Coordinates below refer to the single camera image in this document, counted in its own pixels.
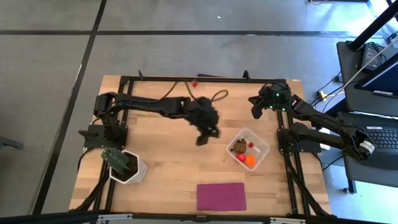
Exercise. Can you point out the yellow power plug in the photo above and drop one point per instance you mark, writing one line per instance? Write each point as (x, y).
(321, 94)

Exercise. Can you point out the potted cactus in white pot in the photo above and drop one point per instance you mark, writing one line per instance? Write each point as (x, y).
(138, 174)

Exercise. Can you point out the black side desk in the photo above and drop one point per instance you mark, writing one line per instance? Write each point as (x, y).
(345, 59)

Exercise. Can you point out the green cactus plant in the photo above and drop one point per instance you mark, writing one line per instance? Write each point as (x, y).
(115, 158)

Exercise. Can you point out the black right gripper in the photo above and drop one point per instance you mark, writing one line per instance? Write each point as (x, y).
(276, 96)

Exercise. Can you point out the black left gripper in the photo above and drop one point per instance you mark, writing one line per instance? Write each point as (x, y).
(203, 115)

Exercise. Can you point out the purple folded cloth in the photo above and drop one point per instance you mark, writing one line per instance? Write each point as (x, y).
(221, 196)

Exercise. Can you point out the red green toy apple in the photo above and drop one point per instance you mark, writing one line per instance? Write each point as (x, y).
(240, 157)

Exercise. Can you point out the black computer monitor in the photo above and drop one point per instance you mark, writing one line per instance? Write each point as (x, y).
(381, 77)

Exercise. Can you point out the clear plastic tupperware container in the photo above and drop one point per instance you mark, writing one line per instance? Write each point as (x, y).
(261, 146)

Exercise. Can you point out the brown toy kiwi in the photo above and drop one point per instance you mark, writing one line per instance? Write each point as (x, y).
(239, 146)

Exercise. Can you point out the black diagonal pole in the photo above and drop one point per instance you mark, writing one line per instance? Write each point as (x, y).
(373, 26)

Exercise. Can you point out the grey furniture leg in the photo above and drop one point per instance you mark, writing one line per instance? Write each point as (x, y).
(9, 142)

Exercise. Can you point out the black aluminium table frame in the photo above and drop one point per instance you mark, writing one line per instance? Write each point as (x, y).
(236, 80)

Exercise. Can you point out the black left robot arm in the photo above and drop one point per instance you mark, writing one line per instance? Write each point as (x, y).
(146, 104)

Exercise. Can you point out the black laptop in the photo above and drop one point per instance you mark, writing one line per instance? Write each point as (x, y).
(381, 146)

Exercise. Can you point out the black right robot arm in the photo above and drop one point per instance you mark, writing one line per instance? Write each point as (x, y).
(323, 118)

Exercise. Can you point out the orange toy fruit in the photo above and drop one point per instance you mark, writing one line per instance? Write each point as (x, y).
(250, 160)

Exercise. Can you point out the black power adapter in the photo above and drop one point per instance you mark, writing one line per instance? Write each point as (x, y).
(371, 56)

